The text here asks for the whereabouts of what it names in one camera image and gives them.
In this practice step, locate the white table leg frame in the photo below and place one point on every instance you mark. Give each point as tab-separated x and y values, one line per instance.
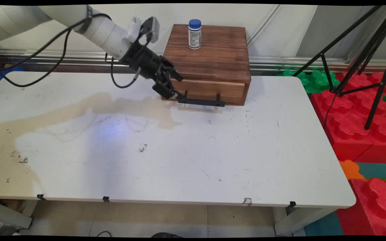
12	217
297	221

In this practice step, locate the orange foam piece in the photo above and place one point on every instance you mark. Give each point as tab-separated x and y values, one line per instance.
349	169

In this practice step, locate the white tape scrap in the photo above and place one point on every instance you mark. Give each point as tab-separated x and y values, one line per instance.
247	201

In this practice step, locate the metal wall rail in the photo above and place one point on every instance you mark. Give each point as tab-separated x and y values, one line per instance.
280	63

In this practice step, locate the black table edge clip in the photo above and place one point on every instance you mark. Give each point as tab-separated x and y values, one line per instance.
41	197
106	199
292	204

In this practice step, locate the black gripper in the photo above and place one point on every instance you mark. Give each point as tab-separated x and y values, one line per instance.
144	60

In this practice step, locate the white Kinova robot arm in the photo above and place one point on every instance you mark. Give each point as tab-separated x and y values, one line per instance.
106	31

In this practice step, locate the white wall conduit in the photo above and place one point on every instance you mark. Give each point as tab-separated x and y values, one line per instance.
263	25

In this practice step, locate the white vented wrist mount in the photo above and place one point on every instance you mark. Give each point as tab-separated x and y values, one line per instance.
135	29

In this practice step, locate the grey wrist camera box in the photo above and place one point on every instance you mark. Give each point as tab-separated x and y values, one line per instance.
151	28

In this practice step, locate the large red foam block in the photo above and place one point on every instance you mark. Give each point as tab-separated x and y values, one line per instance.
343	120

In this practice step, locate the black tripod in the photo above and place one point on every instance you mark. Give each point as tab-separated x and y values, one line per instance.
379	36

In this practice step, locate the white bottle blue cap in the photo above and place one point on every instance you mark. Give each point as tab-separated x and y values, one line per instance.
194	35

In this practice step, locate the dark wooden cabinet box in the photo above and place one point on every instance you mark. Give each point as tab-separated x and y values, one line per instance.
209	57

